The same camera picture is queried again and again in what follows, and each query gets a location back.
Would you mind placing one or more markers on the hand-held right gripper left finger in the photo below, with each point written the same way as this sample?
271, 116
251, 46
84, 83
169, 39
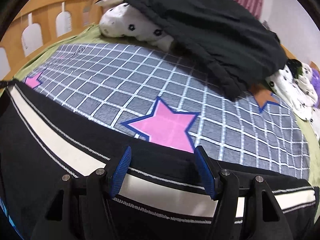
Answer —
122, 168

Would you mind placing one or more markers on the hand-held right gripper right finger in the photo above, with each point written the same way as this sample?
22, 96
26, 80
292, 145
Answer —
203, 170

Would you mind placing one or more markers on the black garment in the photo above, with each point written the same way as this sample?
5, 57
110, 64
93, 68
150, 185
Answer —
200, 30

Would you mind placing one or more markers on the dark green cloth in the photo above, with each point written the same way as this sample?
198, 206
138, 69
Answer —
295, 67

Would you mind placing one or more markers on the purple cloth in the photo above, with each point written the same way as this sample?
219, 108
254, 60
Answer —
316, 81

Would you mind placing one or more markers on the white flower print quilt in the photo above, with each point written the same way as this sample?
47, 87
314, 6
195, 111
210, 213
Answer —
140, 27

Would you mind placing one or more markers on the black sweater with white stripe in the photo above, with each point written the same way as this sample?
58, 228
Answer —
37, 142

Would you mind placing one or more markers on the wooden bed headboard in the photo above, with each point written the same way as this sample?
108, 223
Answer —
47, 12

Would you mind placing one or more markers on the grey checked blanket with stars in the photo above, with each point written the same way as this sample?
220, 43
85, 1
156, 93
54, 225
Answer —
125, 80

